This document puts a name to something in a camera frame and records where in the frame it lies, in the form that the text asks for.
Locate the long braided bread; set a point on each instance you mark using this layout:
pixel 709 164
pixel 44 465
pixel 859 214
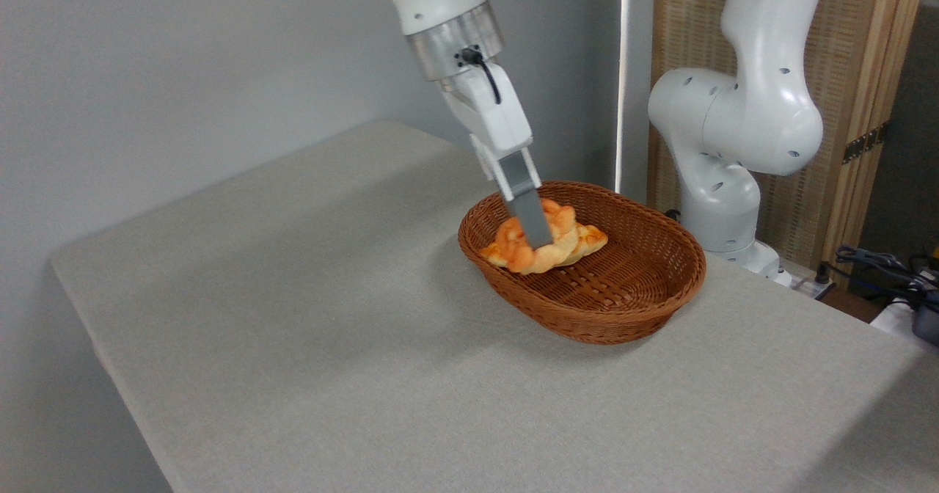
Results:
pixel 591 240

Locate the white vertical pole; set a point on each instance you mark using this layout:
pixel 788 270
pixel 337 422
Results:
pixel 623 75

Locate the metal screen hinge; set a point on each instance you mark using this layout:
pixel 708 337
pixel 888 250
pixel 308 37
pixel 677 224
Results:
pixel 866 143

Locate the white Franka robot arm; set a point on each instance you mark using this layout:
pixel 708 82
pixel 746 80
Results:
pixel 755 111

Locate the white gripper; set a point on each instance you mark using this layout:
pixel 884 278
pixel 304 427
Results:
pixel 499 115

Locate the round knotted bread roll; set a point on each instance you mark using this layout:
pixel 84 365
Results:
pixel 515 249

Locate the white power strip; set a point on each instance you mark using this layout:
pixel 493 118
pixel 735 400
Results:
pixel 810 286

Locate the brown wicker basket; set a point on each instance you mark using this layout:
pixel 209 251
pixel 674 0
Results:
pixel 587 302

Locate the grey tablecloth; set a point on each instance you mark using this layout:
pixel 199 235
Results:
pixel 293 331

